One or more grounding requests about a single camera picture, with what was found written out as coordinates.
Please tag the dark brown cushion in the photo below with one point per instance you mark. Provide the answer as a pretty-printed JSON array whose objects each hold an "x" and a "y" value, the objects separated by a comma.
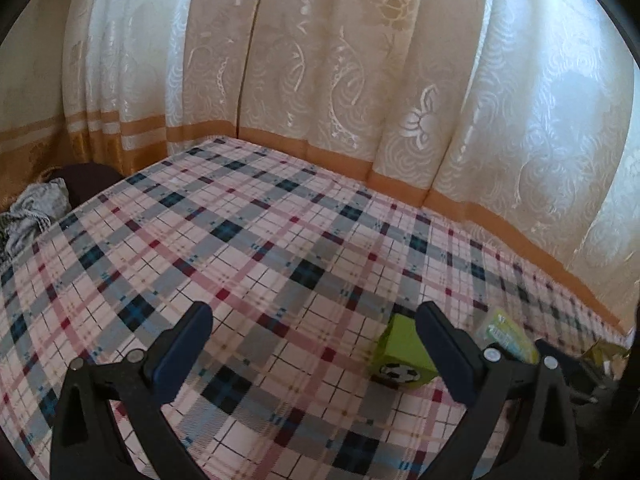
[{"x": 90, "y": 177}]

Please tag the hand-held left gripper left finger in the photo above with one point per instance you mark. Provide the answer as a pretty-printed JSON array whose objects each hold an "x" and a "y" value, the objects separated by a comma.
[{"x": 182, "y": 350}]

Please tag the grey cloth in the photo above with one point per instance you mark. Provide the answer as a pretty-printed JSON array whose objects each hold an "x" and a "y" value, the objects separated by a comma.
[{"x": 32, "y": 210}]

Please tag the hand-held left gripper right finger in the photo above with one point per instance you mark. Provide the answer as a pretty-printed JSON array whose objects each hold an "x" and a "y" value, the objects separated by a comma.
[{"x": 447, "y": 355}]

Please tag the plaid tablecloth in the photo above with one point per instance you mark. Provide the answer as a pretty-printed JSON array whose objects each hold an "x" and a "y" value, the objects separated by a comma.
[{"x": 250, "y": 240}]

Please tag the cream patterned curtain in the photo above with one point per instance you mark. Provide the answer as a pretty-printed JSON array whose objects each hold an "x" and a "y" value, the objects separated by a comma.
[{"x": 350, "y": 60}]

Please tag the gold tin box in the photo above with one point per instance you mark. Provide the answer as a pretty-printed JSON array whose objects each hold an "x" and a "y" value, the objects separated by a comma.
[{"x": 602, "y": 355}]

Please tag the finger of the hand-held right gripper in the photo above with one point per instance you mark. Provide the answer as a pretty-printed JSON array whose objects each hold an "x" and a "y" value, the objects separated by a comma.
[{"x": 585, "y": 382}]

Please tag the green toy block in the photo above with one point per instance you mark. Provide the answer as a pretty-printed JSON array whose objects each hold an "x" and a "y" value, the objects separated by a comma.
[{"x": 400, "y": 350}]

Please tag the green packet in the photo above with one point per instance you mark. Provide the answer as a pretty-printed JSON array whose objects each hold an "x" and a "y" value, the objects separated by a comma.
[{"x": 505, "y": 335}]

